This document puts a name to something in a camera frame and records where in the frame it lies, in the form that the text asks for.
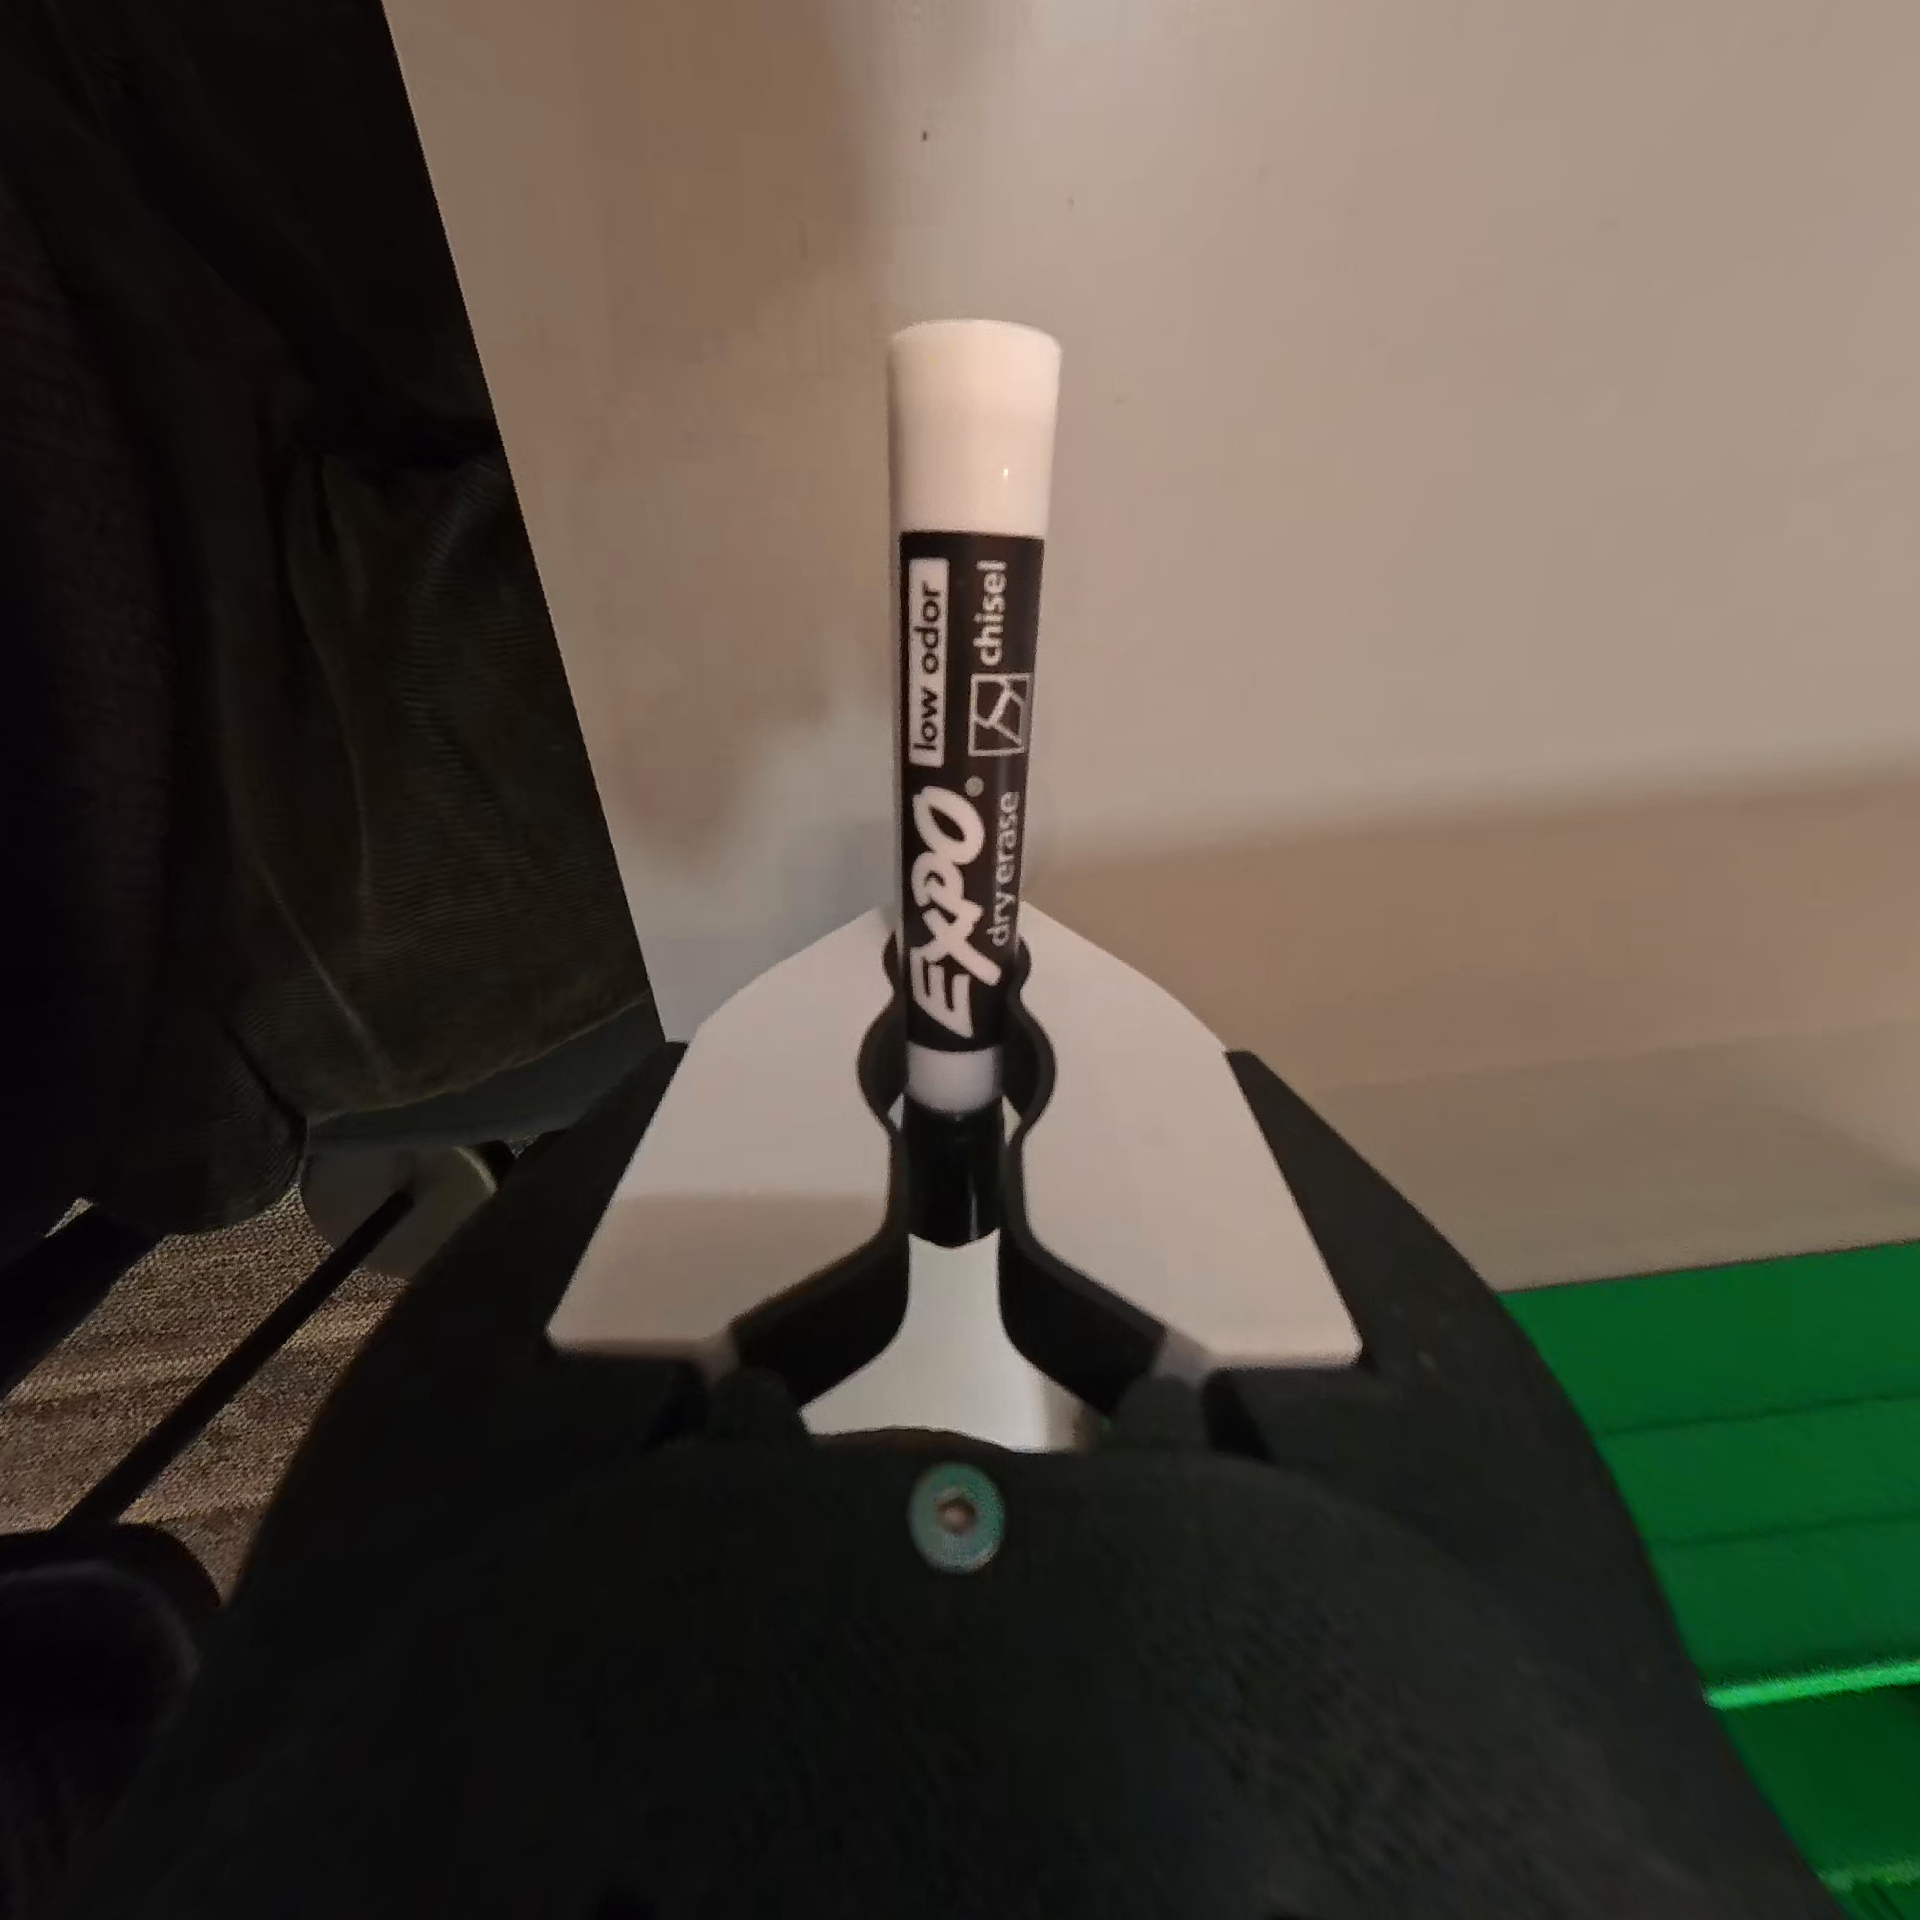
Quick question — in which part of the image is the green plastic bin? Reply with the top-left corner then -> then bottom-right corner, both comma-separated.
1496,1237 -> 1920,1920

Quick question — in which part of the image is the grey desk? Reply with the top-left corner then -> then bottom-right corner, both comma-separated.
381,0 -> 1920,1451

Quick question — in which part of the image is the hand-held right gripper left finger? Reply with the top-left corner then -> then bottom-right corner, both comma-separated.
546,918 -> 917,1368

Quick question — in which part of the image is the black dry erase marker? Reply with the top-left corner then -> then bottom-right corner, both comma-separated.
883,318 -> 1067,1249

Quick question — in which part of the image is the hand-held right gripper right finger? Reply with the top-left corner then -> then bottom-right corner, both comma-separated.
996,937 -> 1368,1405

